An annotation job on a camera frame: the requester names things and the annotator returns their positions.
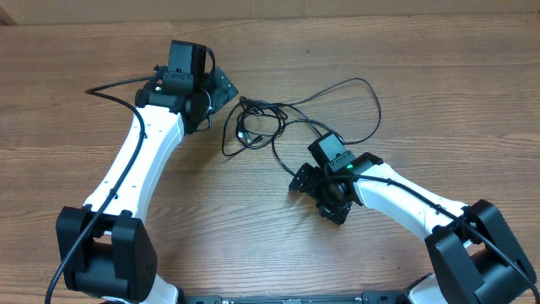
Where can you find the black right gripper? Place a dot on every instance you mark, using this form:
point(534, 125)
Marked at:
point(340, 210)

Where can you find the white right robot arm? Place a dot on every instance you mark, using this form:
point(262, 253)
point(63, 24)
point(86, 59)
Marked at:
point(475, 256)

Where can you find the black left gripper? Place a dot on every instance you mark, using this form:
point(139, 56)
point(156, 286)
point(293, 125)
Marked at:
point(221, 89)

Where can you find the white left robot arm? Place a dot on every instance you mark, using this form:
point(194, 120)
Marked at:
point(104, 246)

